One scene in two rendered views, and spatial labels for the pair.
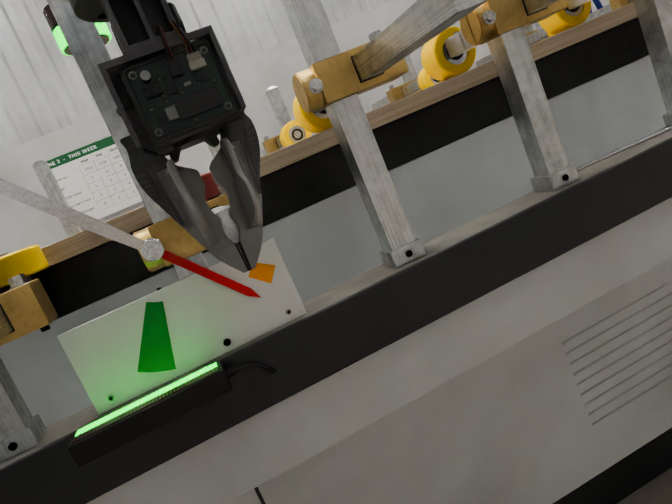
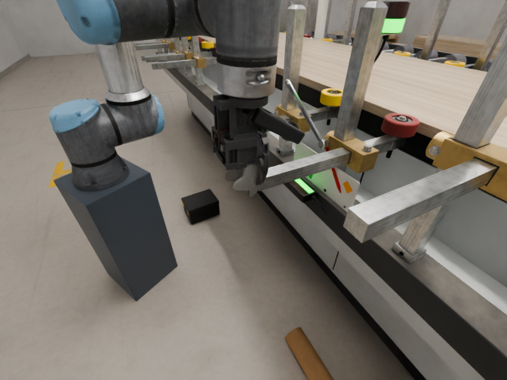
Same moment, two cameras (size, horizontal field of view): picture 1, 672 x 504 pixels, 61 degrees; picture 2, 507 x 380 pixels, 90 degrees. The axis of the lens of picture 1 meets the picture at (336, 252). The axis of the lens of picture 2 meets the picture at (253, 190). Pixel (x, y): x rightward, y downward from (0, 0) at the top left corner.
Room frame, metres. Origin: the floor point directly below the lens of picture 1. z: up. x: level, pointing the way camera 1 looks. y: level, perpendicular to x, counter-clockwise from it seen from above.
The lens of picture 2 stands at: (0.32, -0.35, 1.15)
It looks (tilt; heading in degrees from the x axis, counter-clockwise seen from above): 37 degrees down; 76
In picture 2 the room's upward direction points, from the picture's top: straight up
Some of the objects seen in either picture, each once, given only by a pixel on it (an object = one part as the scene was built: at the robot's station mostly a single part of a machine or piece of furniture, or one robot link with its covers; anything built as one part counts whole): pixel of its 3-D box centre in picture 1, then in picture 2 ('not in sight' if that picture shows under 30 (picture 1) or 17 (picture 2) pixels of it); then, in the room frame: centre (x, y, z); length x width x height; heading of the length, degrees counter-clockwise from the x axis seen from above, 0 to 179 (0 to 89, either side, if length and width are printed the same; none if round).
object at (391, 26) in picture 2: (82, 35); (387, 24); (0.72, 0.17, 1.11); 0.06 x 0.06 x 0.02
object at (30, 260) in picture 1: (26, 292); (330, 108); (0.77, 0.40, 0.85); 0.08 x 0.08 x 0.11
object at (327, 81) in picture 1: (348, 75); (477, 161); (0.74, -0.10, 0.95); 0.14 x 0.06 x 0.05; 103
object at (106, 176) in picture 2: not in sight; (97, 165); (-0.05, 0.58, 0.65); 0.19 x 0.19 x 0.10
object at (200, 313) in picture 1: (188, 324); (320, 173); (0.65, 0.19, 0.75); 0.26 x 0.01 x 0.10; 103
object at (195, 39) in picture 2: not in sight; (196, 52); (0.40, 1.38, 0.88); 0.04 x 0.04 x 0.48; 13
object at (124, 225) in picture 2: not in sight; (126, 230); (-0.05, 0.58, 0.30); 0.25 x 0.25 x 0.60; 39
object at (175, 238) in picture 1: (195, 229); (348, 149); (0.69, 0.14, 0.85); 0.14 x 0.06 x 0.05; 103
